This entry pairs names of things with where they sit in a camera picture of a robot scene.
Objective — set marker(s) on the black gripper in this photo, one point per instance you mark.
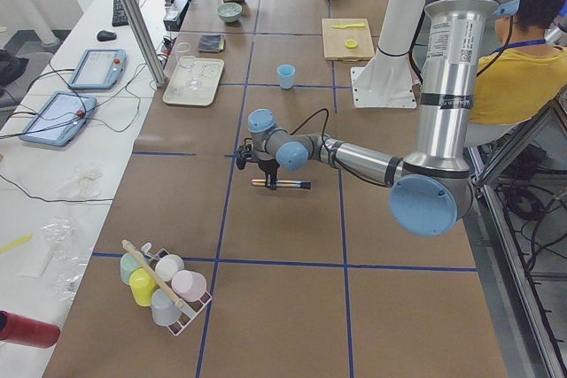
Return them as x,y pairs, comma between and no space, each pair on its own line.
268,167

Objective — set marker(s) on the steel muddler with black cap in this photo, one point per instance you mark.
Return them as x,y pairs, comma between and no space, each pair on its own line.
285,184

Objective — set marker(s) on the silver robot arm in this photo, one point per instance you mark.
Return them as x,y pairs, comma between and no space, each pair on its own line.
427,55

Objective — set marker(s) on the light blue cup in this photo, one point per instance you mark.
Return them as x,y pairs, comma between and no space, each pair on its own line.
286,76

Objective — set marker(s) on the pink cup in rack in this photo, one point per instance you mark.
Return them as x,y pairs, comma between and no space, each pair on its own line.
189,285

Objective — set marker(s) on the white cup in rack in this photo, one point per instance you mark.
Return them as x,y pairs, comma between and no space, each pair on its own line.
168,266

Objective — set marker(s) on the white cup rack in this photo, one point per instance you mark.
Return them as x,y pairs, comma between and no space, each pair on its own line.
148,260

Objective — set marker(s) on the green cup in rack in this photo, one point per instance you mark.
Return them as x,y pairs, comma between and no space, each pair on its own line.
128,265

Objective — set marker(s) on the yellow cup in rack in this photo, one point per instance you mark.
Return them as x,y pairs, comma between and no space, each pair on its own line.
142,287

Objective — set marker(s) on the grey cup in rack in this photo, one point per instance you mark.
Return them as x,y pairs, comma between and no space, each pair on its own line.
163,310

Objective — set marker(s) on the green bowl of ice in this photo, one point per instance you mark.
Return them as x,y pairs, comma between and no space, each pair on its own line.
229,12

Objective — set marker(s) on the wooden cutting board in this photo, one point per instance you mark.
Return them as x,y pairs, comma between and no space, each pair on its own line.
334,41

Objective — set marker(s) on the yellow plastic knife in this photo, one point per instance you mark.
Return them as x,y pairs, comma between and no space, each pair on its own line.
349,25

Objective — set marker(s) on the grey folded cloth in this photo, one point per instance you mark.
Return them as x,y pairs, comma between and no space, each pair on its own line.
211,43

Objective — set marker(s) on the cream serving tray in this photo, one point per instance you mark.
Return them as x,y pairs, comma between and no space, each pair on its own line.
208,71

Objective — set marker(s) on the clear wine glass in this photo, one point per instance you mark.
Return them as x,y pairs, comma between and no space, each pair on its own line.
186,61

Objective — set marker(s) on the black keyboard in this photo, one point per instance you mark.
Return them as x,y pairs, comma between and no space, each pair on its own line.
120,18

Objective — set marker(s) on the black computer mouse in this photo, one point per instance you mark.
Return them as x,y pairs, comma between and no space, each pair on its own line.
106,36

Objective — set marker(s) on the far blue teach pendant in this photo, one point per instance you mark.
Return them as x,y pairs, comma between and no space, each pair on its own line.
98,70

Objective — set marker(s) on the blue teach pendant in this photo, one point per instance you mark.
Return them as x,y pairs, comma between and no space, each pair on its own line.
98,70
60,119

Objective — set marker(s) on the near blue teach pendant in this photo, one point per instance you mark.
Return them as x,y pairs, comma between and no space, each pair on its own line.
60,119

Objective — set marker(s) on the person in yellow shirt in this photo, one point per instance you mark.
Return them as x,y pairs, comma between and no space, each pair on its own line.
526,72

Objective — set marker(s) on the red bottle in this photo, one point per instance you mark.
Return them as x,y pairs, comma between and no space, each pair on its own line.
27,331

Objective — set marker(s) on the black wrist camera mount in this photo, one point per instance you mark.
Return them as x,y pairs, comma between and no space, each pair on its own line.
245,154

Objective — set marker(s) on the aluminium frame post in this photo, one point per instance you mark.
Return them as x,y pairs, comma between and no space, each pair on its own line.
141,33

